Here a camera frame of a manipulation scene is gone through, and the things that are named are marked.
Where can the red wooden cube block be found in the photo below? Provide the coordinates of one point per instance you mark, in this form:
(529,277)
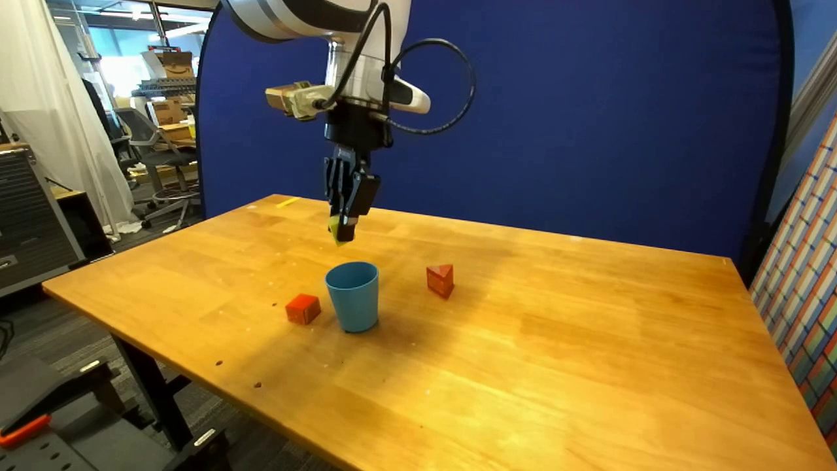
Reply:
(302,308)

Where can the colourful checkered panel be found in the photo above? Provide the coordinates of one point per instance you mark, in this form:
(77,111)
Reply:
(806,289)

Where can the grey office chair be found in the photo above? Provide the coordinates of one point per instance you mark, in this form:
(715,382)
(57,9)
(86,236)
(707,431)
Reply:
(143,157)

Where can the white curtain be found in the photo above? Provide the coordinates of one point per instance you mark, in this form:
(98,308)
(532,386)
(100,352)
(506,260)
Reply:
(61,104)

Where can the black floor equipment base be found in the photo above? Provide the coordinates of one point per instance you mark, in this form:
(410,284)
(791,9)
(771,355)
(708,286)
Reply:
(61,418)

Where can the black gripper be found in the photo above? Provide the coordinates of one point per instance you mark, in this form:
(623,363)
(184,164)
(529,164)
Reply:
(355,125)

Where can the black table leg frame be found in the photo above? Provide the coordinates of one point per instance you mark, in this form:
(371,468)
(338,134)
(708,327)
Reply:
(156,392)

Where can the blue fabric backdrop screen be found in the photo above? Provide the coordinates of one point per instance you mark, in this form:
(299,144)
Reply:
(566,130)

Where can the black equipment cabinet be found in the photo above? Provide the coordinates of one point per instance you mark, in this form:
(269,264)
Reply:
(28,217)

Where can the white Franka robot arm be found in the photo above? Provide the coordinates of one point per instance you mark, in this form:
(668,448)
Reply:
(347,26)

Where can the orange-red triangular wooden block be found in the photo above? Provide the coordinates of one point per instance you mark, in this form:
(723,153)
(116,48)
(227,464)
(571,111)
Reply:
(439,281)

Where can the storage shelf with boxes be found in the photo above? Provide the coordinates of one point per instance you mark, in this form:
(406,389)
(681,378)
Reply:
(170,94)

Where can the beige wrist camera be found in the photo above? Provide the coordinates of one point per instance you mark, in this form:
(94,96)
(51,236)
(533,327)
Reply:
(299,96)

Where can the blue plastic cup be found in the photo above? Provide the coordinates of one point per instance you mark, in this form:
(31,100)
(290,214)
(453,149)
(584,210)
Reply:
(354,302)

